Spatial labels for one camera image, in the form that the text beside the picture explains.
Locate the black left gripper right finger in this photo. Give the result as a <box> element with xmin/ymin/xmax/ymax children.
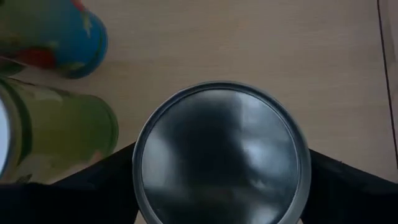
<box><xmin>300</xmin><ymin>149</ymin><xmax>398</xmax><ymax>224</ymax></box>

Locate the pears label can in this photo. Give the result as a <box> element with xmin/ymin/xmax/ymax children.
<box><xmin>132</xmin><ymin>80</ymin><xmax>312</xmax><ymax>224</ymax></box>

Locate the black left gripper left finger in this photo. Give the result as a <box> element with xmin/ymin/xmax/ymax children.
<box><xmin>52</xmin><ymin>142</ymin><xmax>139</xmax><ymax>224</ymax></box>

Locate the oranges label green can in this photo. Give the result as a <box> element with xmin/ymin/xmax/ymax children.
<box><xmin>0</xmin><ymin>76</ymin><xmax>119</xmax><ymax>184</ymax></box>

